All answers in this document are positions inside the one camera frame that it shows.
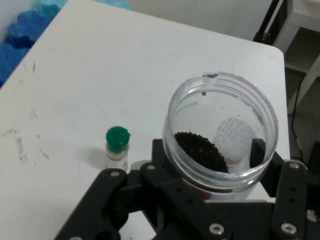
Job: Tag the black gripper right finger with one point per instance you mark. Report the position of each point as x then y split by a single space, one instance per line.
290 200

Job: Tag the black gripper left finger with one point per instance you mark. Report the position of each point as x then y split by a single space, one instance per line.
165 190

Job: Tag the clear jar of black seeds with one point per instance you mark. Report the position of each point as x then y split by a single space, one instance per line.
200 155

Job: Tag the small green-capped spice bottle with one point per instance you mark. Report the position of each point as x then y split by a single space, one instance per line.
117 140

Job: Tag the white-lidded jar of nuts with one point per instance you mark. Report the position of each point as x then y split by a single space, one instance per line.
235 140

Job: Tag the black metal stand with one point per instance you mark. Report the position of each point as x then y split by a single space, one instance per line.
266 22

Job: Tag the blue foam mat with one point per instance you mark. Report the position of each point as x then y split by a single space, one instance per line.
20 37

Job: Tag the teal foam mat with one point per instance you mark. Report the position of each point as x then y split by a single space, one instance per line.
50 6

